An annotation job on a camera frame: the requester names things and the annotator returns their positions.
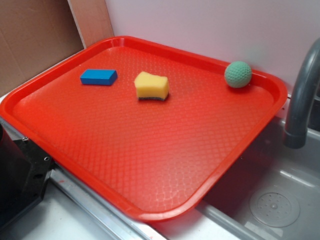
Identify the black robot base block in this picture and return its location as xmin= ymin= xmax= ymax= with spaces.
xmin=0 ymin=126 xmax=53 ymax=230

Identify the green dimpled ball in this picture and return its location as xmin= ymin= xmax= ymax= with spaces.
xmin=224 ymin=61 xmax=252 ymax=89

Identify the red plastic tray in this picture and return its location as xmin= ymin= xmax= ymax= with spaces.
xmin=0 ymin=36 xmax=287 ymax=222

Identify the yellow sponge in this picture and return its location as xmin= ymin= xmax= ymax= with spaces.
xmin=134 ymin=71 xmax=170 ymax=101

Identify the blue rectangular block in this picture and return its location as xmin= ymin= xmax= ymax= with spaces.
xmin=80 ymin=69 xmax=118 ymax=86

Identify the grey plastic sink basin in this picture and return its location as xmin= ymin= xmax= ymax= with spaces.
xmin=153 ymin=105 xmax=320 ymax=240

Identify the grey toy faucet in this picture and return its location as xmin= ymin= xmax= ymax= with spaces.
xmin=283 ymin=39 xmax=320 ymax=149

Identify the brown cardboard panel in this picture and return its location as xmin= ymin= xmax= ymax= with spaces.
xmin=0 ymin=0 xmax=114 ymax=96

